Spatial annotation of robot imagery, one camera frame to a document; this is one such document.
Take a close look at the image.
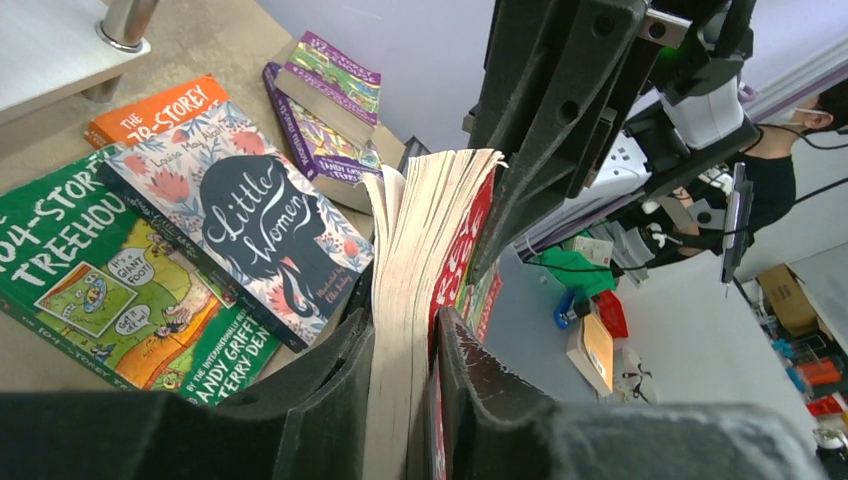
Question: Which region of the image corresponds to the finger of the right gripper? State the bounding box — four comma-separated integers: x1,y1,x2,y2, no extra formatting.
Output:
468,1,646,284

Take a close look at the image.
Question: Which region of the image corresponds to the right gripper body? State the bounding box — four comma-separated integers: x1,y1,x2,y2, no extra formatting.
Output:
569,0,760,200

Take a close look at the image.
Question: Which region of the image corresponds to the red 13-Storey Treehouse book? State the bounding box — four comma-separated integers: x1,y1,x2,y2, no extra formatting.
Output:
362,149,505,479

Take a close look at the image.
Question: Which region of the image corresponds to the white two-tier metal shelf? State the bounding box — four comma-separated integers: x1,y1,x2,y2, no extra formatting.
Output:
1,0,159,123

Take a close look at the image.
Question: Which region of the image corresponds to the person in black shirt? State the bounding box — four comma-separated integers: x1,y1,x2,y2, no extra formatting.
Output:
637,80,847,268

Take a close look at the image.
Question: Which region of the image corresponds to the dark green Treehouse book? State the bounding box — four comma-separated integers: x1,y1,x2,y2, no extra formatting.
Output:
1,147,280,406

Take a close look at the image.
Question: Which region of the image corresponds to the cardboard box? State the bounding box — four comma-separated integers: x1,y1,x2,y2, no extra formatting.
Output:
756,264,818,336

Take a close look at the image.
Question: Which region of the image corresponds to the Little Women book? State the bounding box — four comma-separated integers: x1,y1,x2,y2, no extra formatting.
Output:
97,101,373,352

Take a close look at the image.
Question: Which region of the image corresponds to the orange Treehouse book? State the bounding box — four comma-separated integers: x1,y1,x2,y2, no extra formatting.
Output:
83,74,231,148

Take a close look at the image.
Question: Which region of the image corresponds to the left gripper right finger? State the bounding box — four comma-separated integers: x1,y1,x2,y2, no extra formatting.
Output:
437,307,826,479

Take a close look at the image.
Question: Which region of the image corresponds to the purple Treehouse book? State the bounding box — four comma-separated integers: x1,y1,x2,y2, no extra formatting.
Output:
262,62,381,214

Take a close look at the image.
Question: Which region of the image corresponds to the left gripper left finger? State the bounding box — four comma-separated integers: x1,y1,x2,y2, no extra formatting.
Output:
1,309,374,479

